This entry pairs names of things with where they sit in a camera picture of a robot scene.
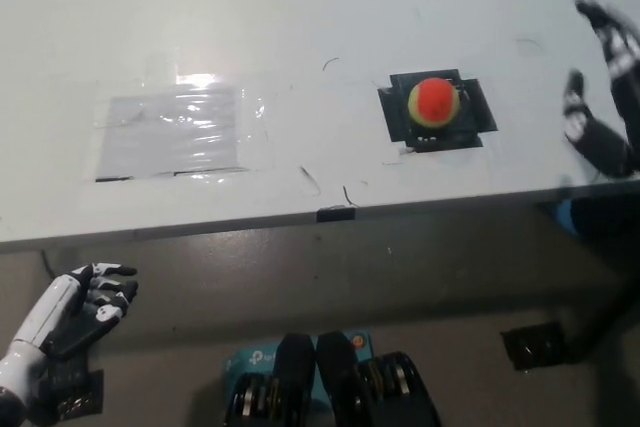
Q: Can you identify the orange yellow tennis ball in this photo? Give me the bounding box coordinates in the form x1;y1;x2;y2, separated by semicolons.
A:
407;77;461;127

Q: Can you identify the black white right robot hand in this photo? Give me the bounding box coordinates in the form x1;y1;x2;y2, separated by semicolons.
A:
560;0;640;181

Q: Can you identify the teal tp-link box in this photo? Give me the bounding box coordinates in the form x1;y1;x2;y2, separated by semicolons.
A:
224;329;374;401

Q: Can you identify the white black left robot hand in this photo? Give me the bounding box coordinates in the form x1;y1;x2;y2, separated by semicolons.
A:
12;261;140;361

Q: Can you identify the small black tape strip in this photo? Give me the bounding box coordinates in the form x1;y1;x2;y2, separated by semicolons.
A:
315;205;357;223

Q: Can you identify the clear plastic sheet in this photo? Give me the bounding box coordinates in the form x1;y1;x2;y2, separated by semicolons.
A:
92;77;276;183

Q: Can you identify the black tape patch on table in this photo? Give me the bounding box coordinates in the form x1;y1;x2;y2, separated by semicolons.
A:
377;66;499;153

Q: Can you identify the blue object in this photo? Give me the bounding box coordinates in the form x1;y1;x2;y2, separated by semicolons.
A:
554;198;581;236

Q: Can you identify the black floor tape patch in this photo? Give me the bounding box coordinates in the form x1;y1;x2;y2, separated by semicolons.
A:
500;321;571;372
37;361;106;421

